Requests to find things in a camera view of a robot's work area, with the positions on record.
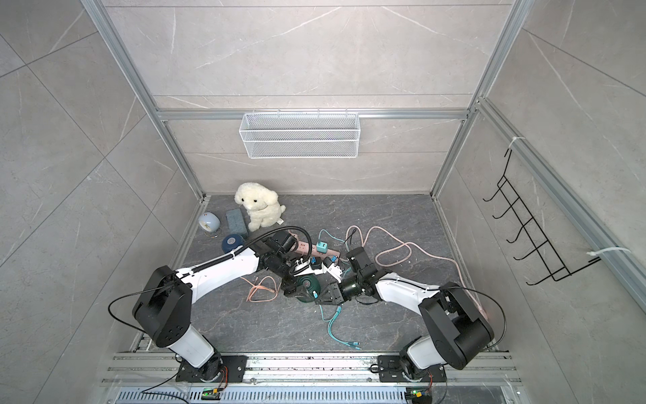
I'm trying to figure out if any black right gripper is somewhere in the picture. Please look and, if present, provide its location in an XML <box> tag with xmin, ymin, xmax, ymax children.
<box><xmin>315</xmin><ymin>274</ymin><xmax>363</xmax><ymax>306</ymax></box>

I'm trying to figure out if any pink USB cable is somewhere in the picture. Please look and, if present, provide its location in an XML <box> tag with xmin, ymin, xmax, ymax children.
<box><xmin>240</xmin><ymin>274</ymin><xmax>282</xmax><ymax>303</ymax></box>

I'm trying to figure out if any pink power strip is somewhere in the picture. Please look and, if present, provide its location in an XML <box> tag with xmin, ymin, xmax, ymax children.
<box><xmin>289</xmin><ymin>224</ymin><xmax>490</xmax><ymax>322</ymax></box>

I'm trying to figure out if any teal USB charger adapter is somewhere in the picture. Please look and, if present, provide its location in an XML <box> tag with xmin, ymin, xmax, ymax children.
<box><xmin>316</xmin><ymin>242</ymin><xmax>328</xmax><ymax>254</ymax></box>

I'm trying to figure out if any teal USB cable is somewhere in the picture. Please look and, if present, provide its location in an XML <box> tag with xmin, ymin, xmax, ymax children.
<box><xmin>310</xmin><ymin>228</ymin><xmax>363</xmax><ymax>350</ymax></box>

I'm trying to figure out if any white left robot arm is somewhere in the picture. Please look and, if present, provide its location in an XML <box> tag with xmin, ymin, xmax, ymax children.
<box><xmin>108</xmin><ymin>226</ymin><xmax>313</xmax><ymax>382</ymax></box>

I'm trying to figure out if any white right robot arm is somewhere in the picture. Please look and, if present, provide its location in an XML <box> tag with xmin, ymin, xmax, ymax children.
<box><xmin>306</xmin><ymin>234</ymin><xmax>503</xmax><ymax>381</ymax></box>

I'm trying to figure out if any grey-blue glasses case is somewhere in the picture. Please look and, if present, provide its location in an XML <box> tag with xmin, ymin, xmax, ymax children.
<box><xmin>225</xmin><ymin>208</ymin><xmax>248</xmax><ymax>239</ymax></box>

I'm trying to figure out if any white plush dog toy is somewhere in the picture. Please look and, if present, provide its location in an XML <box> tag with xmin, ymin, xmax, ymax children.
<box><xmin>234</xmin><ymin>183</ymin><xmax>286</xmax><ymax>232</ymax></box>

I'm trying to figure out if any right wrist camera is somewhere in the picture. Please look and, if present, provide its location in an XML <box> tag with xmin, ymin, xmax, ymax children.
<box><xmin>322</xmin><ymin>257</ymin><xmax>343</xmax><ymax>283</ymax></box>

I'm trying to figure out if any white wire mesh basket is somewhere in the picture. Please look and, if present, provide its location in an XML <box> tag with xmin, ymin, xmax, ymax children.
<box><xmin>239</xmin><ymin>112</ymin><xmax>361</xmax><ymax>159</ymax></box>

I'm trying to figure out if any metal base rail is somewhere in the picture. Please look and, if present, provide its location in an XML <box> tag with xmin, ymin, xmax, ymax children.
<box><xmin>96</xmin><ymin>351</ymin><xmax>529</xmax><ymax>403</ymax></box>

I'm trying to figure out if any black wall hook rack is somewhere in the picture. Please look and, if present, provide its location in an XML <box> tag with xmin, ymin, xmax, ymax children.
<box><xmin>483</xmin><ymin>149</ymin><xmax>602</xmax><ymax>286</ymax></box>

